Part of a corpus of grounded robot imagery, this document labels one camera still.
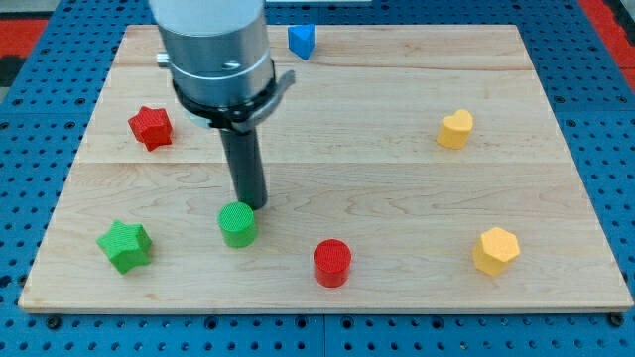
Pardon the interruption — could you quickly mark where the black clamp ring with lever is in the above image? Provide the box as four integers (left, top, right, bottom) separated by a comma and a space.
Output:
172, 70, 296, 134

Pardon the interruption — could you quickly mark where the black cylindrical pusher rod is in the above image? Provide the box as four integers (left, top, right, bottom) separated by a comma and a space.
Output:
220, 130, 268, 210

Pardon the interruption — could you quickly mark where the green cylinder block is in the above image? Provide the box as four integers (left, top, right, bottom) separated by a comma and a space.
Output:
217, 201, 257, 248

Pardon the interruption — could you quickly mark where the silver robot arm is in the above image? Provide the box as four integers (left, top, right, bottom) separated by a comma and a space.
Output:
149, 0, 295, 210

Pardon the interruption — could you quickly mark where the red star block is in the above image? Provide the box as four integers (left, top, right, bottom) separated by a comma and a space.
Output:
128, 106, 173, 152

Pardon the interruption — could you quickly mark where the green star block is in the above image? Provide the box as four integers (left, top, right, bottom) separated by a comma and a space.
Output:
96, 220, 152, 275

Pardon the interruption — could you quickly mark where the blue triangle block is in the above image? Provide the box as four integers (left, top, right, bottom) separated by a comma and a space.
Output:
287, 24, 316, 60

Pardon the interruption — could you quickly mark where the red cylinder block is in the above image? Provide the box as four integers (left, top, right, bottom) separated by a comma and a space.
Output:
314, 238, 352, 288

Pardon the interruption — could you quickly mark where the wooden board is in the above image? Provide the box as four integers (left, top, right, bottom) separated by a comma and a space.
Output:
19, 25, 633, 314

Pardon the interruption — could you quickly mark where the yellow heart block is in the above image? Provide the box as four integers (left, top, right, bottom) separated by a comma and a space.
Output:
436, 109, 473, 150

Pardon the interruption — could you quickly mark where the yellow hexagon block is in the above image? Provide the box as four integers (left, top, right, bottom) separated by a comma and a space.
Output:
472, 227, 521, 277

